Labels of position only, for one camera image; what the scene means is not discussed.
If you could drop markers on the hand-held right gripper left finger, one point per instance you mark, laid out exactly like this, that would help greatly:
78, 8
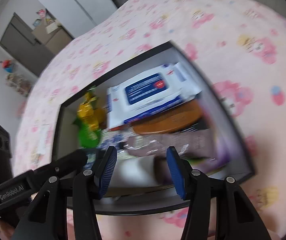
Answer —
107, 171

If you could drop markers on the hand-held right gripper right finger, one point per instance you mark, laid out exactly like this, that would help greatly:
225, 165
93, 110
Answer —
175, 173

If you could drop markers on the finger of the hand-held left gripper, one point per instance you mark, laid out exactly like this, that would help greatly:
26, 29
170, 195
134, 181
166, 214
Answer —
67, 163

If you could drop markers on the brown cream tube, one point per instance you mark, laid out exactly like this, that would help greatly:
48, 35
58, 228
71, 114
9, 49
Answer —
173, 142

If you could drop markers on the grey shoe box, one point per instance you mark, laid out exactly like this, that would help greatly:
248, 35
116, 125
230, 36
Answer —
133, 207

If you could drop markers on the green snack packet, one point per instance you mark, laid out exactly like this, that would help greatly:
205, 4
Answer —
89, 136

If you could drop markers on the dark printed packet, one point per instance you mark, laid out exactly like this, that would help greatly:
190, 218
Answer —
220, 155

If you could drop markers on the brown wooden round lid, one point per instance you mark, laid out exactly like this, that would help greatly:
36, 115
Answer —
173, 121

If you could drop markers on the yellow snack packet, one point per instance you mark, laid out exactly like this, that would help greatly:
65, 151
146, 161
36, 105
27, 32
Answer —
87, 112

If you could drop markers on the white wet wipes pack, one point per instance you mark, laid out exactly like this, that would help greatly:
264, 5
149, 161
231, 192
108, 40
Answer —
153, 95

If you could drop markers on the red toy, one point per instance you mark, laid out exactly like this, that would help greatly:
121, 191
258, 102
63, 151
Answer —
7, 65

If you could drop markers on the grey door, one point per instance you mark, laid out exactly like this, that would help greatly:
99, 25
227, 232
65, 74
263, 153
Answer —
22, 42

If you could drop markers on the brown cabinet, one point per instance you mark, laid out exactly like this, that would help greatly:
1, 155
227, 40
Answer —
50, 38

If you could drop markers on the white handbag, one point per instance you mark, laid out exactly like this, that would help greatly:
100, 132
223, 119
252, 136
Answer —
50, 27

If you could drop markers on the pink printed blanket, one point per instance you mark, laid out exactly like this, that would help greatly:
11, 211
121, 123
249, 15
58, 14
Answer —
208, 30

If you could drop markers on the pink plush toy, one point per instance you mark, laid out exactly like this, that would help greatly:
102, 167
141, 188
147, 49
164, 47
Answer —
40, 12

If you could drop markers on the white wardrobe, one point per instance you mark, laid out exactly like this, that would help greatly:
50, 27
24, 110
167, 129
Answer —
77, 2

